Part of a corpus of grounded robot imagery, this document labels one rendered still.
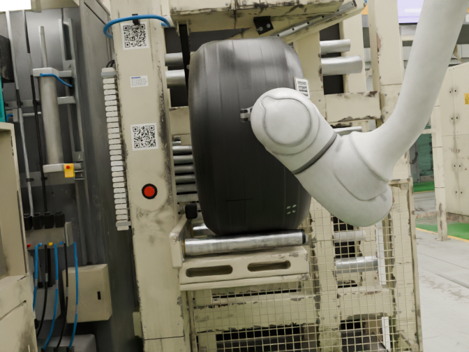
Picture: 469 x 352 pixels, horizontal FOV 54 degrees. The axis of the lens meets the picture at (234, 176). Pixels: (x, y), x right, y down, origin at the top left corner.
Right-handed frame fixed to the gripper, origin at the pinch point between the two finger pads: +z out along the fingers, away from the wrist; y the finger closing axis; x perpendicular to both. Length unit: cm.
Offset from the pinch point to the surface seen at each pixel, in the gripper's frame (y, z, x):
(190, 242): 22.2, 13.2, 35.4
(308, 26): -24, 69, -26
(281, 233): -3.4, 13.4, 35.3
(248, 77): 2.8, 8.8, -7.9
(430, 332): -100, 138, 145
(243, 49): 3.3, 17.1, -15.4
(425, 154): -484, 1034, 201
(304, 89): -11.1, 8.4, -4.0
